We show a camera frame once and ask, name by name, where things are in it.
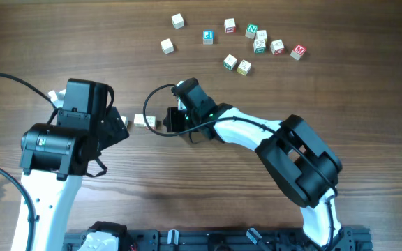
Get wooden block yellow side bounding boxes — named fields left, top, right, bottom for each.
left=121, top=116, right=129, bottom=129

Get wooden block blue side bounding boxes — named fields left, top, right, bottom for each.
left=146, top=116, right=157, bottom=130

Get wooden block green side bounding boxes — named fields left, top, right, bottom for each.
left=133, top=114, right=146, bottom=127

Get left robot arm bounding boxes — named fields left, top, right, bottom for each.
left=11, top=79, right=129, bottom=250

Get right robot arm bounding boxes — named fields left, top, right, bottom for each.
left=164, top=78, right=342, bottom=250

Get wooden block teal side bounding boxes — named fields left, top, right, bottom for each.
left=223, top=54, right=237, bottom=70

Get wooden block yellow picture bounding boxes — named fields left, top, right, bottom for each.
left=237, top=59, right=252, bottom=76

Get blue P block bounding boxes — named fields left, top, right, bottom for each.
left=202, top=30, right=214, bottom=45

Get plain wooden block top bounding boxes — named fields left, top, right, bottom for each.
left=171, top=13, right=184, bottom=29

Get wooden block red side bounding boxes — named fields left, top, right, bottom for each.
left=224, top=18, right=237, bottom=33

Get wooden block green picture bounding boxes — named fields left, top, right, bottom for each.
left=253, top=38, right=266, bottom=54

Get green N block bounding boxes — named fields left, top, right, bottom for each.
left=245, top=23, right=258, bottom=39

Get wooden block red picture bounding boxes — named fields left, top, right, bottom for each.
left=270, top=39, right=285, bottom=55

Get red M block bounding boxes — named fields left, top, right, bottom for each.
left=290, top=45, right=306, bottom=60

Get right black cable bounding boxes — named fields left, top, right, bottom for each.
left=142, top=84, right=339, bottom=249

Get black cable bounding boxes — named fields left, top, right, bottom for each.
left=0, top=72, right=57, bottom=251
left=142, top=84, right=339, bottom=249

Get left black cable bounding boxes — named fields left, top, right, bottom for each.
left=0, top=72, right=57, bottom=251

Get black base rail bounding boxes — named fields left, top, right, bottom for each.
left=61, top=228, right=373, bottom=251

